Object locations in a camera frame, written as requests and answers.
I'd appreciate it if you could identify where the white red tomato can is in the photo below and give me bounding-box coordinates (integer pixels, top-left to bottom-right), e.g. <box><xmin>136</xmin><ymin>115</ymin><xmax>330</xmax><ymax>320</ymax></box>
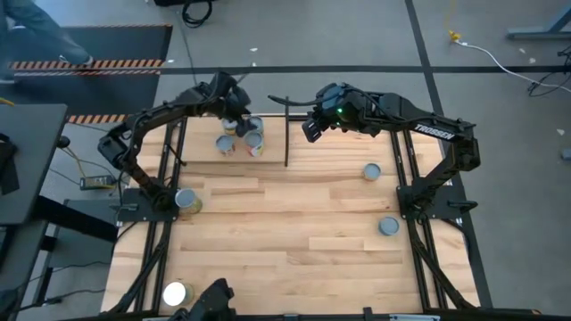
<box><xmin>215</xmin><ymin>134</ymin><xmax>236</xmax><ymax>157</ymax></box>

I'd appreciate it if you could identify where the black aluminium rail frame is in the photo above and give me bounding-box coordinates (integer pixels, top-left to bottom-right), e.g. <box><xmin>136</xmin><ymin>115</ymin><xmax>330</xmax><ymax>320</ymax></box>
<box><xmin>104</xmin><ymin>113</ymin><xmax>191</xmax><ymax>314</ymax></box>
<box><xmin>387</xmin><ymin>113</ymin><xmax>481</xmax><ymax>313</ymax></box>

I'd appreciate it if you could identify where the large yellow teal label can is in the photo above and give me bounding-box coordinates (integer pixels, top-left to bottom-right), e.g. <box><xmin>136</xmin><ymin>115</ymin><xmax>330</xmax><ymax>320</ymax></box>
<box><xmin>161</xmin><ymin>280</ymin><xmax>195</xmax><ymax>308</ymax></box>

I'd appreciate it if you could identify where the coiled black cable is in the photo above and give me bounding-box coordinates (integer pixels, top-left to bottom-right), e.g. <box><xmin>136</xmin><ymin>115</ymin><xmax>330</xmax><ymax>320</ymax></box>
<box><xmin>180</xmin><ymin>0</ymin><xmax>214</xmax><ymax>29</ymax></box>

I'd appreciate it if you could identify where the yellow cable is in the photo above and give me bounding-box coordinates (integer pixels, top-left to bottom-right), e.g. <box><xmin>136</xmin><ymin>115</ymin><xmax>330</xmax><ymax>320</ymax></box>
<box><xmin>443</xmin><ymin>0</ymin><xmax>463</xmax><ymax>44</ymax></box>

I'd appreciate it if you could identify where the green red label can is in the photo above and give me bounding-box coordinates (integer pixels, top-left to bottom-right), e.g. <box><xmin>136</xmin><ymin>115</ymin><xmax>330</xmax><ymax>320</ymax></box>
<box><xmin>244</xmin><ymin>130</ymin><xmax>265</xmax><ymax>158</ymax></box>

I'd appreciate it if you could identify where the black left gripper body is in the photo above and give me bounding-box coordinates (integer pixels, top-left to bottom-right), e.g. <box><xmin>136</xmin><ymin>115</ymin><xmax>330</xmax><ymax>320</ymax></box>
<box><xmin>205</xmin><ymin>70</ymin><xmax>252</xmax><ymax>120</ymax></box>

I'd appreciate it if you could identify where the wooden shelf with black frame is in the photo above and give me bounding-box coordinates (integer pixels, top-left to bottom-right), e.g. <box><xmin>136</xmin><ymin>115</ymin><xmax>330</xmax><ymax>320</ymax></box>
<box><xmin>171</xmin><ymin>95</ymin><xmax>380</xmax><ymax>169</ymax></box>

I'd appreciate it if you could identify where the grey desk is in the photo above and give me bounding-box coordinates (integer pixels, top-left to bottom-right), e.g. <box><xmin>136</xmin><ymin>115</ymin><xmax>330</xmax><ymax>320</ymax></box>
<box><xmin>0</xmin><ymin>103</ymin><xmax>69</xmax><ymax>226</ymax></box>

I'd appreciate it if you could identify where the black hazard striped floor mat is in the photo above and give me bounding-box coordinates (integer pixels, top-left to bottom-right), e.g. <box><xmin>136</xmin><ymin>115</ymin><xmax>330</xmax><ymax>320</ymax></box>
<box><xmin>0</xmin><ymin>24</ymin><xmax>174</xmax><ymax>71</ymax></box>
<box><xmin>0</xmin><ymin>70</ymin><xmax>161</xmax><ymax>125</ymax></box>

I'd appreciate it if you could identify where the black desk crossbeam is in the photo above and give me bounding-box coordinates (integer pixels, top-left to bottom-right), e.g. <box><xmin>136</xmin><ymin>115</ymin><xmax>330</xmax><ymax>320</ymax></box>
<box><xmin>30</xmin><ymin>194</ymin><xmax>120</xmax><ymax>244</ymax></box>

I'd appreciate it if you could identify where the tangled black floor cable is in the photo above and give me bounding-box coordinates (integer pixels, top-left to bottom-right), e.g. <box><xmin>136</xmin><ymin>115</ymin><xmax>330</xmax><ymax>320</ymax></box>
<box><xmin>526</xmin><ymin>44</ymin><xmax>571</xmax><ymax>98</ymax></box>

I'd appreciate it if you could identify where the person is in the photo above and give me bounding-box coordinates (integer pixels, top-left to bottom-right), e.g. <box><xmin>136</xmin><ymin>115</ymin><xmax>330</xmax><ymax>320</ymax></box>
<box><xmin>0</xmin><ymin>0</ymin><xmax>95</xmax><ymax>86</ymax></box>

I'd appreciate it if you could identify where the white floor cable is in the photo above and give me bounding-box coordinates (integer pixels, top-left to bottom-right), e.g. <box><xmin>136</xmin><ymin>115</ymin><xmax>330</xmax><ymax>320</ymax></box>
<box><xmin>459</xmin><ymin>40</ymin><xmax>571</xmax><ymax>94</ymax></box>

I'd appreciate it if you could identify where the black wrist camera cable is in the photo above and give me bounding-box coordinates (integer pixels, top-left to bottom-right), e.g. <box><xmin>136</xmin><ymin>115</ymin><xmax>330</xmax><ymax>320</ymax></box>
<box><xmin>268</xmin><ymin>94</ymin><xmax>319</xmax><ymax>108</ymax></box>

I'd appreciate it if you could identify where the long black floor cable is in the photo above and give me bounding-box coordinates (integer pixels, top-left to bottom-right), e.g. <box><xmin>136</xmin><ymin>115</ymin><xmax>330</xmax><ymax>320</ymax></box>
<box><xmin>176</xmin><ymin>11</ymin><xmax>200</xmax><ymax>88</ymax></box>

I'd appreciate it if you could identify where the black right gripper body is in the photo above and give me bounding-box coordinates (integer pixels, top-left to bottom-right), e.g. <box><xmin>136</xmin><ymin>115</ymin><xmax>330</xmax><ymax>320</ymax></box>
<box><xmin>301</xmin><ymin>82</ymin><xmax>358</xmax><ymax>144</ymax></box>

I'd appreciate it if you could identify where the short yellow label can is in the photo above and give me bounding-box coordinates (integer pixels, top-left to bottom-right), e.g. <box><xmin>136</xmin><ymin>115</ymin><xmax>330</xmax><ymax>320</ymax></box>
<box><xmin>361</xmin><ymin>161</ymin><xmax>383</xmax><ymax>182</ymax></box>

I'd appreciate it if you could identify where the blue table leg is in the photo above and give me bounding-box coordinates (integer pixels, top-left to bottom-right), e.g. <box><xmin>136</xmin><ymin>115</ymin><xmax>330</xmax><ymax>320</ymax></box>
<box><xmin>506</xmin><ymin>2</ymin><xmax>571</xmax><ymax>42</ymax></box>

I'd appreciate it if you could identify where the white plate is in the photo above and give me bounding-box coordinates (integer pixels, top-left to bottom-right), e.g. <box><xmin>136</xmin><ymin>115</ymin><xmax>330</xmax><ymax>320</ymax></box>
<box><xmin>388</xmin><ymin>314</ymin><xmax>442</xmax><ymax>321</ymax></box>

